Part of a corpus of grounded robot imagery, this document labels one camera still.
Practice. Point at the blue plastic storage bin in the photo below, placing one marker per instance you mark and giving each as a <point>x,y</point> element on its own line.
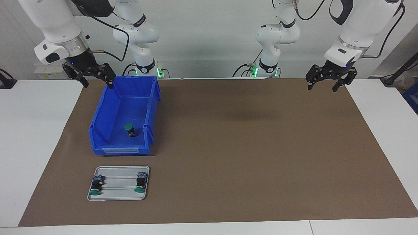
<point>107,130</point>

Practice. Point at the black table clamp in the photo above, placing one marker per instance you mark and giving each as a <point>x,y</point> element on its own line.
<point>6,83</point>

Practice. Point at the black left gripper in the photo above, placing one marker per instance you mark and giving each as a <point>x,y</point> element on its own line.
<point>336,70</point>

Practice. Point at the silver metal tray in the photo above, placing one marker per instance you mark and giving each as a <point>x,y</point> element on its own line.
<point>119,194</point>

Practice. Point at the black pole stand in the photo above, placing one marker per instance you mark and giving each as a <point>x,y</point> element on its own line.
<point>388,81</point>

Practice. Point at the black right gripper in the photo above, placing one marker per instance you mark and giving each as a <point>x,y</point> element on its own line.
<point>83,62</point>

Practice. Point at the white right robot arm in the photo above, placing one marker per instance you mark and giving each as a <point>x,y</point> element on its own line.
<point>55,23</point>

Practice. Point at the blue crate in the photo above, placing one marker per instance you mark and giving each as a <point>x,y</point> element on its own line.
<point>412,98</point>

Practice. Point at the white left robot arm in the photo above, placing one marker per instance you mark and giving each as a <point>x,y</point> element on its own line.
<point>359,23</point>

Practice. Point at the green push button switch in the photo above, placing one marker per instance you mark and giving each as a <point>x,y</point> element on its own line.
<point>95,186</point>
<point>128,126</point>
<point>140,183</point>

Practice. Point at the brown paper table mat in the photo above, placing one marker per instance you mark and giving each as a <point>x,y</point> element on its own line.
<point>261,179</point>

